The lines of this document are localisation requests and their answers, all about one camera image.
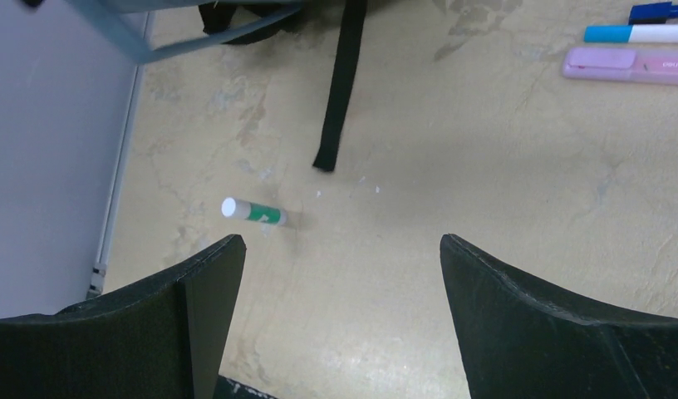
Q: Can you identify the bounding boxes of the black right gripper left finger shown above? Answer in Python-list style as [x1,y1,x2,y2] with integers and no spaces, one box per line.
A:
[0,234,246,398]

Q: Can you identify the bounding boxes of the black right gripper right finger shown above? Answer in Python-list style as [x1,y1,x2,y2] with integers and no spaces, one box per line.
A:
[440,234,678,398]

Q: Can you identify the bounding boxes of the blue student backpack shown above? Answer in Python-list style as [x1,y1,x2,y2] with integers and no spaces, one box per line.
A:
[69,0,369,174]

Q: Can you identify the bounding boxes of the small glue bottle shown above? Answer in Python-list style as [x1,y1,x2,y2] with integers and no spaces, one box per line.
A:
[221,197,287,225]

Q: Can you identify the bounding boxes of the light blue white marker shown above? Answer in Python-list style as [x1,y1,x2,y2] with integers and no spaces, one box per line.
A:
[583,24,678,44]

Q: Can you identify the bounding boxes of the blue capped white marker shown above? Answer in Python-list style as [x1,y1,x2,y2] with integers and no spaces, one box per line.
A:
[628,2,678,25]

